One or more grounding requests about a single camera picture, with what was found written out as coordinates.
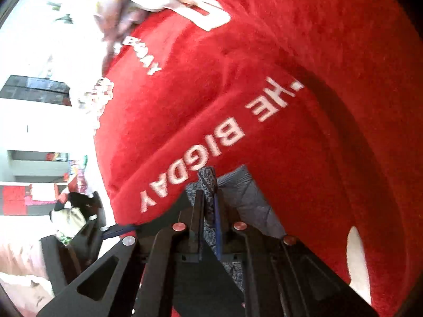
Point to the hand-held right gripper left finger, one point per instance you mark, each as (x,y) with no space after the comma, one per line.
(197,224)

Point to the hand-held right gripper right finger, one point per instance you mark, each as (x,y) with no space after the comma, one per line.
(217,224)

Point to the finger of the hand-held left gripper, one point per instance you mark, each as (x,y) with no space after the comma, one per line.
(119,229)

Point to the grey patterned pants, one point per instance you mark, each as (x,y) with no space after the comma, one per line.
(241,194)

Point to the person's pink clothing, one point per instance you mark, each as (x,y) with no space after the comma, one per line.
(19,264)

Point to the red storage rack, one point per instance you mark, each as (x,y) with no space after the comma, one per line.
(29,198)

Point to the grey shelf with colourful goods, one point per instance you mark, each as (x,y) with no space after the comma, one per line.
(39,166)

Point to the red printed blanket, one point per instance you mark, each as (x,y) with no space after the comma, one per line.
(264,89)

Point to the white floral quilt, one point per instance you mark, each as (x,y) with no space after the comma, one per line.
(99,13)

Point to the dark wall shelf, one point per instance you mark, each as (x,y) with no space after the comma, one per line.
(36,89)

